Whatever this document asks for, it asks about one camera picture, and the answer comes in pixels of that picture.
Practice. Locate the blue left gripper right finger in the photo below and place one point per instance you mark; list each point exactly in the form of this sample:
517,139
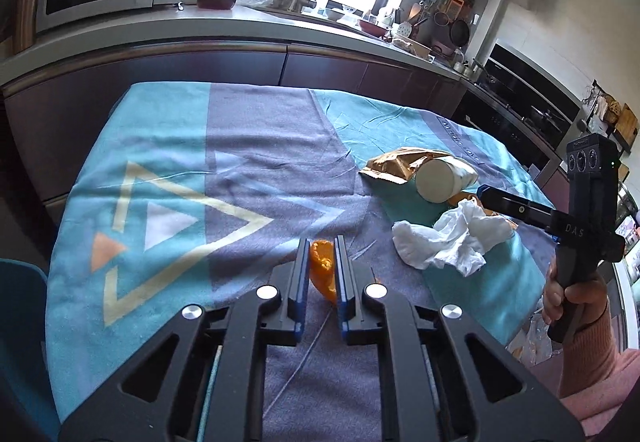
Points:
345,289

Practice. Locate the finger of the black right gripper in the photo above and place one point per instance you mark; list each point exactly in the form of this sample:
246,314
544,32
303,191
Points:
515,206

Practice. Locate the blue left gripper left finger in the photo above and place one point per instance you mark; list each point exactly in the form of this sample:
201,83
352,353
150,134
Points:
298,290

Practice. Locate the orange peel piece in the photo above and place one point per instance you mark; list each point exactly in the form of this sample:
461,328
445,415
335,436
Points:
322,268

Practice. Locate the white tissue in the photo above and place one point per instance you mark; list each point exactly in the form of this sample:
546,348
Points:
460,238

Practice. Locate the white paper cup blue dots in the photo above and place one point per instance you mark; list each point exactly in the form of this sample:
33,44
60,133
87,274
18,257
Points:
443,177

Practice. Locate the copper foil snack bag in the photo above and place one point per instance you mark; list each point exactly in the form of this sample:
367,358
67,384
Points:
400,165

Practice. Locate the pink sleeve right forearm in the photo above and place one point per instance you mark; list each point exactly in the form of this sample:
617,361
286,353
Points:
596,378

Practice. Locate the blue plastic trash bin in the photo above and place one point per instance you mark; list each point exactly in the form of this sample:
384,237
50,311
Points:
28,412

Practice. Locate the dark kitchen base cabinets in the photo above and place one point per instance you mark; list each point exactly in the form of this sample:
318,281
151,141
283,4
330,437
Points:
56,113

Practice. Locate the person's right hand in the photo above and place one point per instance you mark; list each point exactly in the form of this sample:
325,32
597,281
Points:
591,294

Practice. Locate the black built-in oven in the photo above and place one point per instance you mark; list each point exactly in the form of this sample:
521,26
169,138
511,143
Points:
523,106

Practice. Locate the teal patterned tablecloth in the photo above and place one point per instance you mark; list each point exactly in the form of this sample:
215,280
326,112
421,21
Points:
167,294

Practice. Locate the black hanging frying pan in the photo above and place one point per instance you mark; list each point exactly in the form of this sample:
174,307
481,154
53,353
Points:
459,33

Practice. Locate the red bowl on counter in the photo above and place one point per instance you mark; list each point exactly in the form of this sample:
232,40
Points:
372,29

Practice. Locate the copper travel tumbler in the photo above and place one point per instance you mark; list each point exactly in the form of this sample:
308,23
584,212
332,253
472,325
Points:
24,25

